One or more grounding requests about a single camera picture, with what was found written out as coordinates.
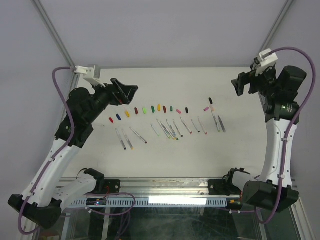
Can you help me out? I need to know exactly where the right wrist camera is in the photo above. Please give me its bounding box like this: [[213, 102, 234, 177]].
[[250, 48, 278, 76]]

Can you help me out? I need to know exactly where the pink cap marker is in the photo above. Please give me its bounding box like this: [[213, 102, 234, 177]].
[[180, 117, 193, 134]]

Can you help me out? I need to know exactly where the grey barrel marker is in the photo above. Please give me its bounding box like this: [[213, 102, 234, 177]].
[[218, 115, 226, 133]]

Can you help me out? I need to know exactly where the light green cap marker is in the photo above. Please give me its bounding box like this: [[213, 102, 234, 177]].
[[150, 124, 160, 137]]

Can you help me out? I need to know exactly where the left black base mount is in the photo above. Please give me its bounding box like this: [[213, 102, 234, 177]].
[[84, 168, 121, 195]]

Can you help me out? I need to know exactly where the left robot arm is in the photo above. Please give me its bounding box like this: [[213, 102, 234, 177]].
[[8, 78, 139, 230]]

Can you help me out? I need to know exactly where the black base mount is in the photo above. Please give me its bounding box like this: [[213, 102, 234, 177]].
[[207, 168, 251, 196], [84, 168, 121, 195]]

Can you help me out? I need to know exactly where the blue cap marker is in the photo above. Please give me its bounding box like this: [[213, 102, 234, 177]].
[[115, 128, 127, 150]]

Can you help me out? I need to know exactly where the magenta cap marker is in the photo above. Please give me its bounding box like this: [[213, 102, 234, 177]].
[[198, 116, 208, 135]]

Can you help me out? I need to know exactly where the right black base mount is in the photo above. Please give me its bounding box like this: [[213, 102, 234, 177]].
[[207, 168, 251, 196]]

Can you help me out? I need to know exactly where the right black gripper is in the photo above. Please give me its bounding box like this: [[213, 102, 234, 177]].
[[231, 63, 279, 99]]

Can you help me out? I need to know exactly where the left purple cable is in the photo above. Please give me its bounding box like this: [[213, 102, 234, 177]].
[[17, 66, 137, 240]]

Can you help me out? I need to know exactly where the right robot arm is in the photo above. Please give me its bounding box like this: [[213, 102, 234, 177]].
[[223, 65, 307, 213]]

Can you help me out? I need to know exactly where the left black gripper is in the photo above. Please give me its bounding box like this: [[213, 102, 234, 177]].
[[86, 78, 139, 124]]

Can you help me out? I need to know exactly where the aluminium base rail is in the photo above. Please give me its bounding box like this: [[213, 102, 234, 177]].
[[56, 177, 300, 201]]

